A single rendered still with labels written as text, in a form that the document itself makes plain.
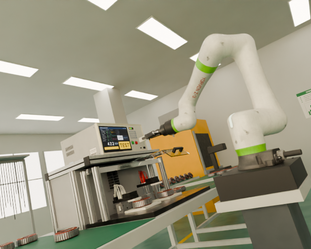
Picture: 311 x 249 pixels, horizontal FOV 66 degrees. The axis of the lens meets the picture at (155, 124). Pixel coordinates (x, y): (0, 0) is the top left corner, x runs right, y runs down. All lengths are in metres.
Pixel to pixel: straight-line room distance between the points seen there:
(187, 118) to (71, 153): 0.80
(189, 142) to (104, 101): 2.30
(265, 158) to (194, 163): 4.06
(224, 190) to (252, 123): 0.30
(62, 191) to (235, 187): 1.00
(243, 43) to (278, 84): 5.29
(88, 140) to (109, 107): 4.28
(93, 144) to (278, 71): 5.63
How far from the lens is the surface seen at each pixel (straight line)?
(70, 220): 1.55
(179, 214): 1.21
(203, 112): 6.98
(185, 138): 5.13
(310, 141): 6.40
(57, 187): 1.62
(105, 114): 5.88
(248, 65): 1.27
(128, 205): 1.50
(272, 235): 1.09
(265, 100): 1.21
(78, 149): 1.63
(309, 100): 6.43
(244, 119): 1.07
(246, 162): 1.07
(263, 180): 0.98
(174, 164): 5.29
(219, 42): 1.21
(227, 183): 1.02
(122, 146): 1.58
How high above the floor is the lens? 0.90
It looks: 12 degrees up
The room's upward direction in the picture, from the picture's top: 16 degrees counter-clockwise
